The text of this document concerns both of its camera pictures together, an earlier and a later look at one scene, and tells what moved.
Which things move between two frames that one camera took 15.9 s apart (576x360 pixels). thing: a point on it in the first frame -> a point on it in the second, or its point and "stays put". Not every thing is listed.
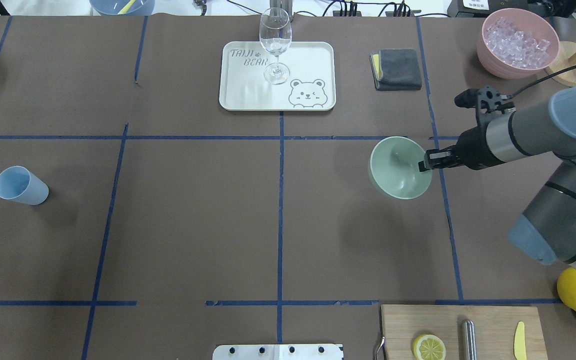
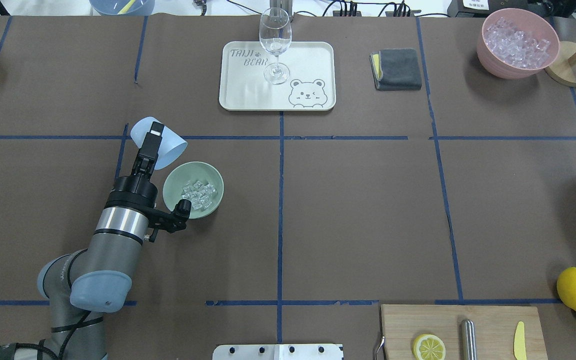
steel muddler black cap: [469, 340] stays put
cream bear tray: [311, 86] stays put
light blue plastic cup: [17, 183] -> [173, 146]
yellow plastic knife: [519, 346] stays put
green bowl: [394, 164] -> [199, 182]
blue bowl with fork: [122, 7] stays put
